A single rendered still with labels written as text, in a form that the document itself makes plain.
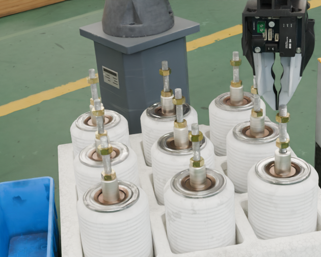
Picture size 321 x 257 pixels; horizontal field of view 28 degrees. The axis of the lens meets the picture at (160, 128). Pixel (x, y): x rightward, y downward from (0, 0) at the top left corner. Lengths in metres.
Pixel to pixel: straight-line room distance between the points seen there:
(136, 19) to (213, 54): 0.77
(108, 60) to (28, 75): 0.71
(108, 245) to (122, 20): 0.57
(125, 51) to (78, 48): 0.95
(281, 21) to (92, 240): 0.37
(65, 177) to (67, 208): 0.09
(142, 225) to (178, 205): 0.05
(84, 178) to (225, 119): 0.27
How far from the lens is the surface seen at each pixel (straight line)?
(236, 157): 0.97
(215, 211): 0.84
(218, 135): 1.08
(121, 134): 1.04
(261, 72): 0.81
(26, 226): 1.24
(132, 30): 1.28
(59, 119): 1.69
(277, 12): 0.74
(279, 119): 0.84
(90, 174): 0.93
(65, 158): 1.11
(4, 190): 1.20
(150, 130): 1.05
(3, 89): 1.94
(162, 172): 0.95
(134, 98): 1.32
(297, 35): 0.77
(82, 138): 1.03
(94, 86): 1.03
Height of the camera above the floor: 0.71
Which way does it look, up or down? 27 degrees down
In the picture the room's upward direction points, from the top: 5 degrees counter-clockwise
